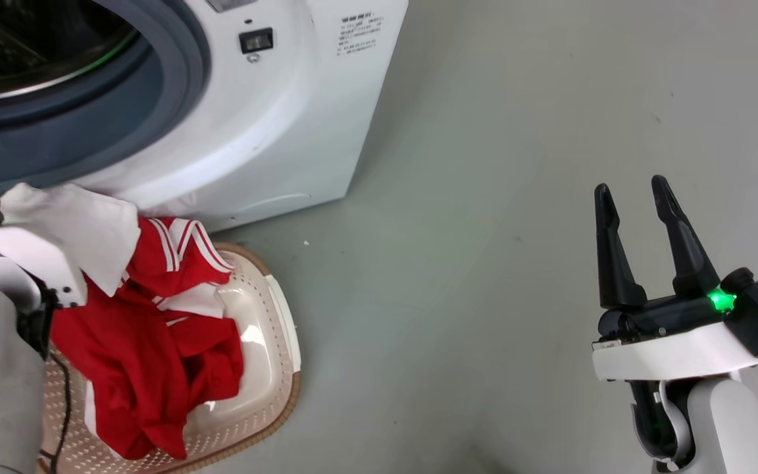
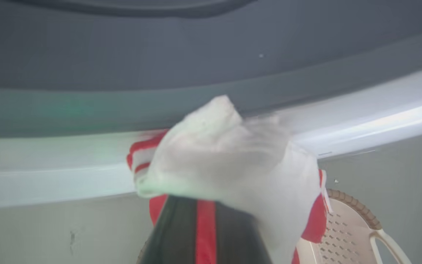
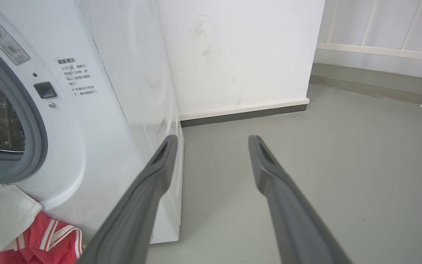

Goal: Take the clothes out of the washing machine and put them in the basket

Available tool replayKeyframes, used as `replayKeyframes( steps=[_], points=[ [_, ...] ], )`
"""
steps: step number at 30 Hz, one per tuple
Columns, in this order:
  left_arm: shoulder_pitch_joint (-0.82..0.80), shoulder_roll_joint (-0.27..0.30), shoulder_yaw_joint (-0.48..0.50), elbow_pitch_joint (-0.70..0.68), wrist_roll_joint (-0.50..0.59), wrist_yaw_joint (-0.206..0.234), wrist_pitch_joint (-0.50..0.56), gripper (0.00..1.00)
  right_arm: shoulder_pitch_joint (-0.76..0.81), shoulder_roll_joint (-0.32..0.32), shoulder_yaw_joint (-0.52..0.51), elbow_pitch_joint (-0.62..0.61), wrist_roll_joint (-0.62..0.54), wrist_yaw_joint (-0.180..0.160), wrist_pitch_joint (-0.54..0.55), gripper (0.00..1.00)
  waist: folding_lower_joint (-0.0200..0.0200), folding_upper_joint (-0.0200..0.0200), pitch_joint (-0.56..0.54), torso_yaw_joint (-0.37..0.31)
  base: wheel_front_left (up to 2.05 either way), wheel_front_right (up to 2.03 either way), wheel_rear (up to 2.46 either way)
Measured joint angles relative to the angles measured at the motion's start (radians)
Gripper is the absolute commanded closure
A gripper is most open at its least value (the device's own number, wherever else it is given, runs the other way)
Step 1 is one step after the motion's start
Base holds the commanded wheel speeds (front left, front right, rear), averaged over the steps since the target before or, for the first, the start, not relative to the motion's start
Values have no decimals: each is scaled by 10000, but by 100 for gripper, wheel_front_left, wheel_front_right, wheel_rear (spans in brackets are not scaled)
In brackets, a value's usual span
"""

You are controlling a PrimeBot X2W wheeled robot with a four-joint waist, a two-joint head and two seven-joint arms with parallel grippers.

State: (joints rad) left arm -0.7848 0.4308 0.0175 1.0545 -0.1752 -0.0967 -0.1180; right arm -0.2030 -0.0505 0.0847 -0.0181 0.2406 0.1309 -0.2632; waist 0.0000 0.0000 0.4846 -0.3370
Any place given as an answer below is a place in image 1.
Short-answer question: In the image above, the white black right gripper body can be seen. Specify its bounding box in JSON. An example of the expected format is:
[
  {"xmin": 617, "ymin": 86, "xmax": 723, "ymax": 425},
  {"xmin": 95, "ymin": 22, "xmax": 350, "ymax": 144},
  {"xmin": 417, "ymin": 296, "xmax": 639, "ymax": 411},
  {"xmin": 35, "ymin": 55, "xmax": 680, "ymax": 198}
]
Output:
[{"xmin": 592, "ymin": 286, "xmax": 758, "ymax": 383}]

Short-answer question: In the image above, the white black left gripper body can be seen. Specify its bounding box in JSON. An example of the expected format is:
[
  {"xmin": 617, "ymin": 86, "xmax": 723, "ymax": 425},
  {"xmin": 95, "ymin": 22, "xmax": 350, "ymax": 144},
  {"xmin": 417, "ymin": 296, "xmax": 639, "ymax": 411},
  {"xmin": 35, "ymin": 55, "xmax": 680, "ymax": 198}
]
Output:
[{"xmin": 0, "ymin": 184, "xmax": 88, "ymax": 310}]

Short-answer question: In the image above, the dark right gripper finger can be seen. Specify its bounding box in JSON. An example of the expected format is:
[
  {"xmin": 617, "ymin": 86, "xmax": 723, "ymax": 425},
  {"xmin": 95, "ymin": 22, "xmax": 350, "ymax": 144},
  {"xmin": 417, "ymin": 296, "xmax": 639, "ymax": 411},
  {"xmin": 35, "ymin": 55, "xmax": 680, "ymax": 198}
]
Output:
[
  {"xmin": 594, "ymin": 183, "xmax": 647, "ymax": 311},
  {"xmin": 651, "ymin": 174, "xmax": 722, "ymax": 299}
]

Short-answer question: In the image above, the red and white garment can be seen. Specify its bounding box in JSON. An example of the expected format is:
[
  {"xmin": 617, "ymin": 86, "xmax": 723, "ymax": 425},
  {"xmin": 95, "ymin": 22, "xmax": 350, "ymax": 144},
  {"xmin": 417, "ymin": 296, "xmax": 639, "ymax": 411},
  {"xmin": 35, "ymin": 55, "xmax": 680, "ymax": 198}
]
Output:
[{"xmin": 0, "ymin": 182, "xmax": 245, "ymax": 461}]

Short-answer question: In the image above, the steel washing machine drum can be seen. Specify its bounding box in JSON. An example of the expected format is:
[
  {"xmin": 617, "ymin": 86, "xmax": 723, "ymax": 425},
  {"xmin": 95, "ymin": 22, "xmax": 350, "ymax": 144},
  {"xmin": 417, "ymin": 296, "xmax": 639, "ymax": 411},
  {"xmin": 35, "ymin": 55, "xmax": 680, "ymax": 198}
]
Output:
[{"xmin": 0, "ymin": 0, "xmax": 140, "ymax": 104}]

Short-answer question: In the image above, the cream perforated laundry basket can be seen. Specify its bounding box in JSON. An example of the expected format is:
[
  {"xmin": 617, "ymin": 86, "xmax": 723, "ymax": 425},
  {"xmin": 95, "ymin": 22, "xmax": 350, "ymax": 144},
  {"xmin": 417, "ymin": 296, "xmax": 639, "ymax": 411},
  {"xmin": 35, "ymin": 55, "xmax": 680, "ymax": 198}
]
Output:
[{"xmin": 36, "ymin": 242, "xmax": 303, "ymax": 474}]

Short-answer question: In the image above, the grey rubber door gasket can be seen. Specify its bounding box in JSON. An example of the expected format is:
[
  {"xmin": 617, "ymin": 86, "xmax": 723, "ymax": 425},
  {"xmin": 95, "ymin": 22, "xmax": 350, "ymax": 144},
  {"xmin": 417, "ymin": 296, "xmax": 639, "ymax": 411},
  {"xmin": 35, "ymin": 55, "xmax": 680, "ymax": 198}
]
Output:
[{"xmin": 0, "ymin": 0, "xmax": 213, "ymax": 186}]

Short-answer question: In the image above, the round white filter cover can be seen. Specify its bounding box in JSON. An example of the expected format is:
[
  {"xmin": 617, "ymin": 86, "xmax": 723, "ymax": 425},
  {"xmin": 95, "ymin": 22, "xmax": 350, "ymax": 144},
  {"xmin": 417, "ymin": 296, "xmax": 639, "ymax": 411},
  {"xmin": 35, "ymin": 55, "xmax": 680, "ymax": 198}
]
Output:
[{"xmin": 220, "ymin": 192, "xmax": 315, "ymax": 219}]

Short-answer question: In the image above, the white front-load washing machine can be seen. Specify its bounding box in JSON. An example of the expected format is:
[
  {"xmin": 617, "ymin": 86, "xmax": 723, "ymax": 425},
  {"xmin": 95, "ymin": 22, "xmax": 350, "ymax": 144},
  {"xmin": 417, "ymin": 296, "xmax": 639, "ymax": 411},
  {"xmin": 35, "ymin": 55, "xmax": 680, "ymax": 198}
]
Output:
[{"xmin": 0, "ymin": 0, "xmax": 410, "ymax": 233}]

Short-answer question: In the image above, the black door latch socket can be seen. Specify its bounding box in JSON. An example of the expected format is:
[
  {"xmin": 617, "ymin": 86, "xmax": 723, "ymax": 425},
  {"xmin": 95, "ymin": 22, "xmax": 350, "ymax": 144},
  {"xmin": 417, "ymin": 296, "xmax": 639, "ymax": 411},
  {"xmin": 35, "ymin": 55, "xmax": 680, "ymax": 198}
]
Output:
[{"xmin": 239, "ymin": 27, "xmax": 274, "ymax": 55}]

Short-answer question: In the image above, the printed text instruction label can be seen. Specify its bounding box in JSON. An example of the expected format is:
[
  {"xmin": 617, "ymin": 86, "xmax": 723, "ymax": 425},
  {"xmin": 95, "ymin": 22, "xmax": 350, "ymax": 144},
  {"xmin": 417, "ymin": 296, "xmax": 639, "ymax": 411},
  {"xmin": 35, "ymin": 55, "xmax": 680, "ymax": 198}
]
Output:
[{"xmin": 336, "ymin": 11, "xmax": 387, "ymax": 58}]

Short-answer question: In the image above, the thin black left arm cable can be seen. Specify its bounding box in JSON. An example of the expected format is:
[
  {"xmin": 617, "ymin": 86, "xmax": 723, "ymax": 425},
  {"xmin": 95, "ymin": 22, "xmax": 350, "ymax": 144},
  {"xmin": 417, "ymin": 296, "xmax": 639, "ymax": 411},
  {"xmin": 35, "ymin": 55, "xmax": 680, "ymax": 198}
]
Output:
[{"xmin": 39, "ymin": 351, "xmax": 74, "ymax": 474}]

